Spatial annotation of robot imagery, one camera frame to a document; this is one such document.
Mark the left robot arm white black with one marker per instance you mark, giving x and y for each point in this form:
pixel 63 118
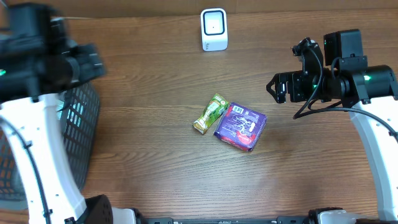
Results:
pixel 49 113

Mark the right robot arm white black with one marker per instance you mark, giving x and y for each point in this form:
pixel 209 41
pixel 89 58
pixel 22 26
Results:
pixel 337 77

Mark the white barcode scanner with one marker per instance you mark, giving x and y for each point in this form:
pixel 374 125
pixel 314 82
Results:
pixel 214 30

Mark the black mesh basket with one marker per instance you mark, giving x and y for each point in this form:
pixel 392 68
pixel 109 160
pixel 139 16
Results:
pixel 78 111

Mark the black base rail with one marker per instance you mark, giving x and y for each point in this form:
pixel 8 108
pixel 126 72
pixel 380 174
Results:
pixel 278 220

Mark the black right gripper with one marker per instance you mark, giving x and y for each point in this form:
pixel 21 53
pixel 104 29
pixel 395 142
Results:
pixel 295 79

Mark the purple pad package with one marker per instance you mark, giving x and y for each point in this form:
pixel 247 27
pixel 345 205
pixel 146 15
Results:
pixel 240 126

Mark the green juice pouch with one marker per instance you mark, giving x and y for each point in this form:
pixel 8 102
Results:
pixel 215 108

